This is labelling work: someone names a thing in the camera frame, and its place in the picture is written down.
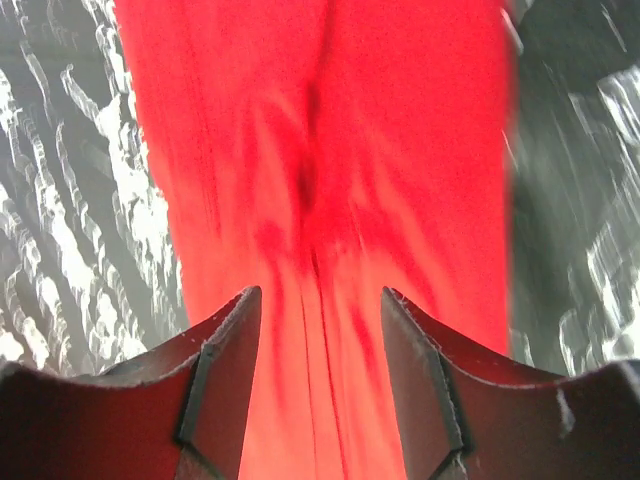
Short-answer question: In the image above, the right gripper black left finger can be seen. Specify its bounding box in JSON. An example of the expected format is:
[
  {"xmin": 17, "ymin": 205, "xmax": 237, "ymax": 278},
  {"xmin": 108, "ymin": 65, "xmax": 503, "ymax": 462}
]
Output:
[{"xmin": 1, "ymin": 287, "xmax": 262, "ymax": 479}]

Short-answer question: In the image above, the red t-shirt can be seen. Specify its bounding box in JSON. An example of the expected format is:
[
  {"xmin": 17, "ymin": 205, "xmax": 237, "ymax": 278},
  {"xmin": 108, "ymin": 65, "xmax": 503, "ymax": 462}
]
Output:
[{"xmin": 115, "ymin": 1, "xmax": 511, "ymax": 479}]

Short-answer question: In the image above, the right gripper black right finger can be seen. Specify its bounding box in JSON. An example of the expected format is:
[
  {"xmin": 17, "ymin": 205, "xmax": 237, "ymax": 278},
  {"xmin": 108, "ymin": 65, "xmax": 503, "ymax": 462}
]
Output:
[{"xmin": 381, "ymin": 289, "xmax": 639, "ymax": 479}]

